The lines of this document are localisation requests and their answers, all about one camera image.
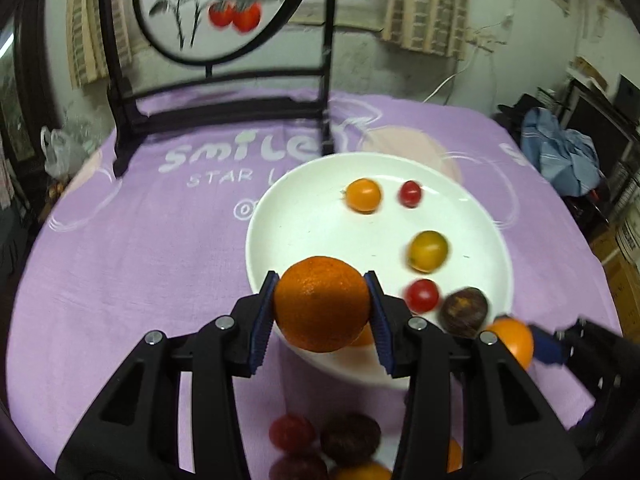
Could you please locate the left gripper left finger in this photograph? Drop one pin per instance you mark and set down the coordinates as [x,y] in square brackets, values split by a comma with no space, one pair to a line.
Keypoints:
[131,430]

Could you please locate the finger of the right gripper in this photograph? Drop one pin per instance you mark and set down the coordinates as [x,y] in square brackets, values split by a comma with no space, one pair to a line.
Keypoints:
[547,348]

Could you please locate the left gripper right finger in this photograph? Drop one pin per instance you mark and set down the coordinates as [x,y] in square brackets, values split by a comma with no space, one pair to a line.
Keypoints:
[472,411]

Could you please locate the orange round tomato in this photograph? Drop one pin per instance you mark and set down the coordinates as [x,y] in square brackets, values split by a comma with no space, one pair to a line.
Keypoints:
[517,337]

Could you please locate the smooth orange tomato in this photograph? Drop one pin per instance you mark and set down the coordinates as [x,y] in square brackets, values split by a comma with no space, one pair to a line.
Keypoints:
[370,470]

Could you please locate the bright red cherry tomato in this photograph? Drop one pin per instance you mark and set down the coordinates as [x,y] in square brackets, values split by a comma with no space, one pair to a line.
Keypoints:
[292,434]

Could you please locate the dark red cherry tomato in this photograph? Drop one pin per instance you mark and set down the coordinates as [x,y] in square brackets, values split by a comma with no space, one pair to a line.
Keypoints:
[299,467]

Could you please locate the large mandarin orange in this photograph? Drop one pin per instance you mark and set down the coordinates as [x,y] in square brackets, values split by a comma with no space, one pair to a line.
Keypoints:
[321,304]

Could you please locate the dark brown water chestnut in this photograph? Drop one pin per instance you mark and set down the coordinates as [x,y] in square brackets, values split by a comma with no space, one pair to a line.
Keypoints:
[464,312]

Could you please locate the yellow green tomato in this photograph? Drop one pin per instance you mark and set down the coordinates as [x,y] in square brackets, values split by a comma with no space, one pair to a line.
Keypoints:
[427,252]

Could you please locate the white round plate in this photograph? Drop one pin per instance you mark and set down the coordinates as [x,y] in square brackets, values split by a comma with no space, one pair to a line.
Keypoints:
[304,214]

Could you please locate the purple printed tablecloth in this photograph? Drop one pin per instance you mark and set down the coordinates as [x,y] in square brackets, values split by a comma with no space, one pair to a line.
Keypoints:
[162,248]

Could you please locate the blue cloth pile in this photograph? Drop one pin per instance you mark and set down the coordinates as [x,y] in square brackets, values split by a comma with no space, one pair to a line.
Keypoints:
[566,158]

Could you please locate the small red cherry tomato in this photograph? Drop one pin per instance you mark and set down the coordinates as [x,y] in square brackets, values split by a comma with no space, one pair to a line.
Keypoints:
[410,194]

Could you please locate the small orange tomato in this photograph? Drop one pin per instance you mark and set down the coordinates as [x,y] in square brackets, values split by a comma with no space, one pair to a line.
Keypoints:
[363,196]

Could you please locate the white plastic bag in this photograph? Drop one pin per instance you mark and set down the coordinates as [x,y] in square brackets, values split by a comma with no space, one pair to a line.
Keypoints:
[63,155]

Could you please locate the right beige curtain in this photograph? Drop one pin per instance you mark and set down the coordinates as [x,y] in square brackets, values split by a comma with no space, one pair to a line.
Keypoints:
[433,27]

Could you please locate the beige curtain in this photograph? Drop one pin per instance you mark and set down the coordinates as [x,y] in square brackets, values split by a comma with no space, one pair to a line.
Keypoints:
[85,49]
[433,27]

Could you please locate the left beige curtain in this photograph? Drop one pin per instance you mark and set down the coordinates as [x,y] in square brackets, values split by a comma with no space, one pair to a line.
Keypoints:
[85,49]

